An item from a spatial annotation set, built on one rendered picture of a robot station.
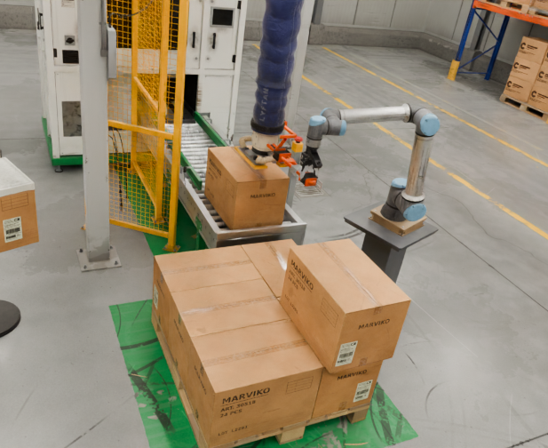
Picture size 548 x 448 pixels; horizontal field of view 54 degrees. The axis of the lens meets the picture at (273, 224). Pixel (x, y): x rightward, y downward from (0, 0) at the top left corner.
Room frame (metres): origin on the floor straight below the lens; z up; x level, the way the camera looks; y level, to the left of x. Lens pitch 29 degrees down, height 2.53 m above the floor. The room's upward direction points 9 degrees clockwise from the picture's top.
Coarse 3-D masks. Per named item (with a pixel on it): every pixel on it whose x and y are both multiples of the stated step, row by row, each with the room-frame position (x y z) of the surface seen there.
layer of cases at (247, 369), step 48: (288, 240) 3.33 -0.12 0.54; (192, 288) 2.60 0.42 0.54; (240, 288) 2.68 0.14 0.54; (192, 336) 2.19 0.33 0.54; (240, 336) 2.25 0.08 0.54; (288, 336) 2.31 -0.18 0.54; (192, 384) 2.10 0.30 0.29; (240, 384) 1.91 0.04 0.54; (288, 384) 2.02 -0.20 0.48; (336, 384) 2.17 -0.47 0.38; (240, 432) 1.91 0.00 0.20
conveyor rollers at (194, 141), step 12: (192, 132) 5.14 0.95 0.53; (204, 132) 5.20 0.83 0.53; (192, 144) 4.79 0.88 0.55; (204, 144) 4.84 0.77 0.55; (192, 156) 4.51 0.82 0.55; (204, 156) 4.56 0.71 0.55; (204, 168) 4.36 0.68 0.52; (204, 180) 4.09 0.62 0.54; (204, 204) 3.65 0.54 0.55; (216, 216) 3.50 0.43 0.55; (228, 228) 3.35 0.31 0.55
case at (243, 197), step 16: (208, 160) 3.79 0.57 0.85; (224, 160) 3.62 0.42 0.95; (240, 160) 3.67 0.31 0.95; (208, 176) 3.77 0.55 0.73; (224, 176) 3.50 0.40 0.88; (240, 176) 3.39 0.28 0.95; (256, 176) 3.44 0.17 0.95; (272, 176) 3.48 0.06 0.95; (208, 192) 3.74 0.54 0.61; (224, 192) 3.48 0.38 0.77; (240, 192) 3.31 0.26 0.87; (256, 192) 3.37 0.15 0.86; (272, 192) 3.44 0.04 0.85; (224, 208) 3.45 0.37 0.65; (240, 208) 3.32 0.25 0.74; (256, 208) 3.38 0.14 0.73; (272, 208) 3.45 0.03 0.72; (240, 224) 3.33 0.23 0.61; (256, 224) 3.39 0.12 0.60; (272, 224) 3.46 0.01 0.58
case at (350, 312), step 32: (320, 256) 2.54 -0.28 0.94; (352, 256) 2.59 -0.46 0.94; (288, 288) 2.54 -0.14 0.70; (320, 288) 2.28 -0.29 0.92; (352, 288) 2.28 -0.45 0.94; (384, 288) 2.33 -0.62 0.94; (320, 320) 2.23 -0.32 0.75; (352, 320) 2.10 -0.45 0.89; (384, 320) 2.20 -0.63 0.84; (320, 352) 2.18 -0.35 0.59; (352, 352) 2.12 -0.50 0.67; (384, 352) 2.23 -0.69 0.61
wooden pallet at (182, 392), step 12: (156, 324) 2.76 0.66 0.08; (168, 348) 2.51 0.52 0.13; (168, 360) 2.52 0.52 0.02; (180, 384) 2.30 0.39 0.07; (180, 396) 2.25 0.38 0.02; (192, 408) 2.07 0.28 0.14; (348, 408) 2.25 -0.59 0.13; (360, 408) 2.28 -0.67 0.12; (192, 420) 2.09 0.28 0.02; (312, 420) 2.12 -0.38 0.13; (264, 432) 1.98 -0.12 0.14; (276, 432) 2.02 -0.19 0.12; (288, 432) 2.05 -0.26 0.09; (300, 432) 2.09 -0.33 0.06; (204, 444) 1.87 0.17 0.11; (228, 444) 1.88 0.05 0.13; (240, 444) 1.92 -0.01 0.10
